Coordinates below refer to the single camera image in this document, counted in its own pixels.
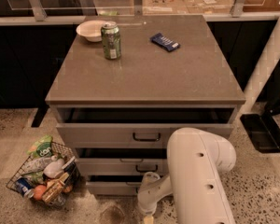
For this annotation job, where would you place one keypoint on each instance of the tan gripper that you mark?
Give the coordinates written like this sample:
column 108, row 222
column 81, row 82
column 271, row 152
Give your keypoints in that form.
column 146, row 202

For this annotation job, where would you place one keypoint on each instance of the grey bottom drawer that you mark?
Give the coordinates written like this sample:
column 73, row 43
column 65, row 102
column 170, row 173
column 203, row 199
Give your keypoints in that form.
column 114, row 185

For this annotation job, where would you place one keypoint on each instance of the grey drawer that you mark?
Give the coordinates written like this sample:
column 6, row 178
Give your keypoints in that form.
column 114, row 185
column 137, row 127
column 121, row 161

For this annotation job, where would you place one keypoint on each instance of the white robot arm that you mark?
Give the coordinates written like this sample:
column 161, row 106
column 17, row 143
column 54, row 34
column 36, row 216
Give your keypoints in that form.
column 195, row 160

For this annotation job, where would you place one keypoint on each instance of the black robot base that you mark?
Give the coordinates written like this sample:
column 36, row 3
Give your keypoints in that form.
column 263, row 130

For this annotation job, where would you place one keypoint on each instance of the grey middle drawer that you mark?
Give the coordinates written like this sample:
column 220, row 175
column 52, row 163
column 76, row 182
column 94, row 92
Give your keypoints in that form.
column 121, row 161

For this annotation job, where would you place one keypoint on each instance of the grey top drawer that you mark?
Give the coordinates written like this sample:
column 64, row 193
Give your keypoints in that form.
column 137, row 127

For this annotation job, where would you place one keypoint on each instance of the grey drawer cabinet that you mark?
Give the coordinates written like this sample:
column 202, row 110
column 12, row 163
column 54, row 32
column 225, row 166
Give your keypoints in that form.
column 194, row 76

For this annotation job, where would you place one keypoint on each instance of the brown snack box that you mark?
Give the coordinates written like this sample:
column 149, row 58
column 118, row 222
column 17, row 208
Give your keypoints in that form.
column 53, row 191

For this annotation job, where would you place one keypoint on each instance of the white plastic bottle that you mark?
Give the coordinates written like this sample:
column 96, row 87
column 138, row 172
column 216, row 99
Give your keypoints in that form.
column 54, row 167

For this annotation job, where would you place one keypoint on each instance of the orange fruit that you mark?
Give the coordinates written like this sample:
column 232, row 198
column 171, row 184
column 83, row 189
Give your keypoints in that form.
column 39, row 191

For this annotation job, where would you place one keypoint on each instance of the clear plastic water bottle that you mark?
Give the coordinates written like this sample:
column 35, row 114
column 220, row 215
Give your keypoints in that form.
column 37, row 165

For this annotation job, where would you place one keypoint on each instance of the green chip bag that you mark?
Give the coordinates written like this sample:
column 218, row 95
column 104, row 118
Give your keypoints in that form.
column 41, row 147

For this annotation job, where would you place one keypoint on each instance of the blue soda can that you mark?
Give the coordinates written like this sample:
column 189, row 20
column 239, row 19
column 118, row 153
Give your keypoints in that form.
column 24, row 188

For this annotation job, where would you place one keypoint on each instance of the blue snack packet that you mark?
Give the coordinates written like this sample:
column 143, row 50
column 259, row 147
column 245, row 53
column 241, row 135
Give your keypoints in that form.
column 164, row 42

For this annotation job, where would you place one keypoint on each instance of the green soda can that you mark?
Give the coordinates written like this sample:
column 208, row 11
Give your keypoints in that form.
column 111, row 40

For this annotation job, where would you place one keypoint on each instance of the white bowl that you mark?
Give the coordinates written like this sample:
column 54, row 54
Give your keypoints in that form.
column 91, row 30

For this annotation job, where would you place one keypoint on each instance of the cardboard box left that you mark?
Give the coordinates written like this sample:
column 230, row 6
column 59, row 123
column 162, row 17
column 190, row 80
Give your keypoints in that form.
column 161, row 7

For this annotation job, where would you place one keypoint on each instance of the wire basket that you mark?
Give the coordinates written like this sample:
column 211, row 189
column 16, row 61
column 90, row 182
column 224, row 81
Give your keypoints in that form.
column 38, row 178

